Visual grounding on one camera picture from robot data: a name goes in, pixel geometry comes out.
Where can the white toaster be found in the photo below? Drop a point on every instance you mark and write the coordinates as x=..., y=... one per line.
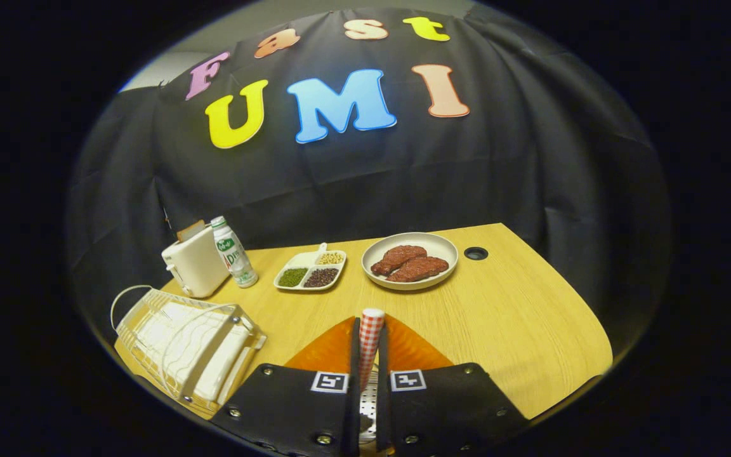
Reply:
x=194, y=266

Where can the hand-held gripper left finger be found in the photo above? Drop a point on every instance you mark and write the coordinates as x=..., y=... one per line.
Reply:
x=289, y=406

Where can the white divided tray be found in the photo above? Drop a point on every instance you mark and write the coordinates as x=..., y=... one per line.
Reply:
x=302, y=259

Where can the beige plate with meat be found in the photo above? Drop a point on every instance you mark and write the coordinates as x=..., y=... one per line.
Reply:
x=441, y=244

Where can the dark red beans pile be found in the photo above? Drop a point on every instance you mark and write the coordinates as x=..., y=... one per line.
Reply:
x=321, y=277

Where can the green beans pile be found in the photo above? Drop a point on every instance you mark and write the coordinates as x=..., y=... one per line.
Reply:
x=292, y=277

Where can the yellow beans pile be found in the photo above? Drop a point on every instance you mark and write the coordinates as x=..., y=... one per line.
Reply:
x=330, y=258

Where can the brown toast slice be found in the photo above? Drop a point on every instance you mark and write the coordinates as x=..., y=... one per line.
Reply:
x=191, y=230

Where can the black backdrop cloth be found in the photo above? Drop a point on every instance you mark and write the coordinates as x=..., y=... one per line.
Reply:
x=530, y=158

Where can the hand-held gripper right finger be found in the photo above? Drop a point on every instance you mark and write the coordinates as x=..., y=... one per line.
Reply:
x=448, y=406

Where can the red meat slice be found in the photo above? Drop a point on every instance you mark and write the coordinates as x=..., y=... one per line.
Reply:
x=419, y=270
x=397, y=257

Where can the white green label bottle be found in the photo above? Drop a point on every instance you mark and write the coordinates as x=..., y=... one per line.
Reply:
x=231, y=251

